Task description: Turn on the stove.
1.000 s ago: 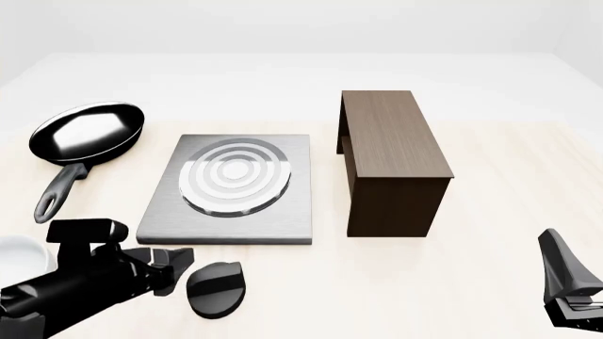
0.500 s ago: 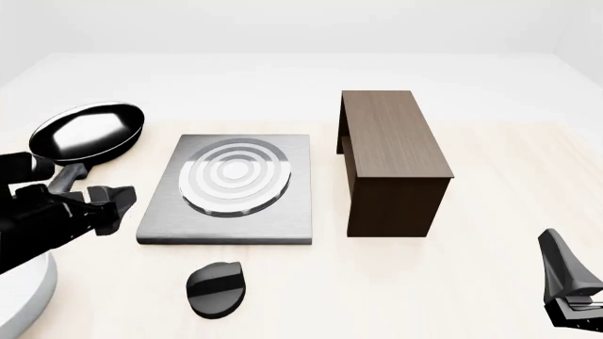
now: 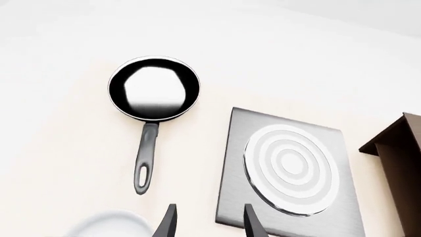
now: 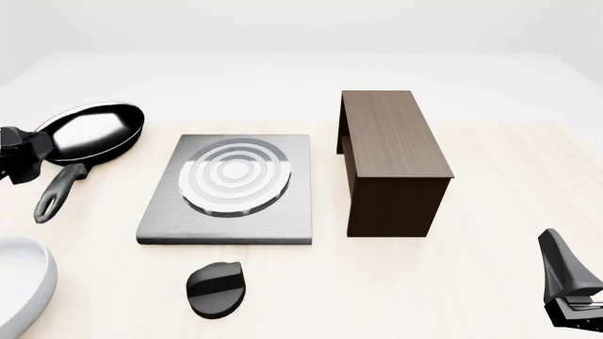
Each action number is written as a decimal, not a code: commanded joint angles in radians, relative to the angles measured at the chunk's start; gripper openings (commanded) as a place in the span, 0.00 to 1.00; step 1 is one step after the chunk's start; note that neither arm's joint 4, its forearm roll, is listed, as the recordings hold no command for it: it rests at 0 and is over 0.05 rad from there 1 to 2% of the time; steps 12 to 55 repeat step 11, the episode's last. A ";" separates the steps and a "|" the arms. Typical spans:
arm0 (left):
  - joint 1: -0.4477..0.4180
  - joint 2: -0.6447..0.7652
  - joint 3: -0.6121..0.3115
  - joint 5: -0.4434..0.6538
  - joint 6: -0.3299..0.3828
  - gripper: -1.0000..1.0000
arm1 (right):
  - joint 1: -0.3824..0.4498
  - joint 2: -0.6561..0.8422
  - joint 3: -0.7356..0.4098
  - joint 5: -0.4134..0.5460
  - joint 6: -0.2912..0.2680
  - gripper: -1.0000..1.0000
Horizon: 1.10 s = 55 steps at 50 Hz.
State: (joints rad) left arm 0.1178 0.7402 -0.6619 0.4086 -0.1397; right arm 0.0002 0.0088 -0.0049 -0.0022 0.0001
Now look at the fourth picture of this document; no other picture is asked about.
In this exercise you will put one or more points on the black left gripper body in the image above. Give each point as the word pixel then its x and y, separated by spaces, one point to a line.
pixel 6 155

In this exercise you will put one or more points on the flat grey stove plate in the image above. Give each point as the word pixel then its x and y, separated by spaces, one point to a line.
pixel 245 219

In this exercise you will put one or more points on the dark brown wooden cabinet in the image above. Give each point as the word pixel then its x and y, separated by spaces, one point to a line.
pixel 400 141

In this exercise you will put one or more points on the black frying pan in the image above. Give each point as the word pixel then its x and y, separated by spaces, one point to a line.
pixel 96 132

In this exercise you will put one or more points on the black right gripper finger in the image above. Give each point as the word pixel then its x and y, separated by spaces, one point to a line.
pixel 563 268

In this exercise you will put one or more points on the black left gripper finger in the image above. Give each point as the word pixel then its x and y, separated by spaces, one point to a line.
pixel 35 152

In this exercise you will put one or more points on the white bowl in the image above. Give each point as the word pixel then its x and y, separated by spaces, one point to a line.
pixel 21 282

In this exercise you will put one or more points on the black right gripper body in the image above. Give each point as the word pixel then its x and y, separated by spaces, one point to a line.
pixel 577 314

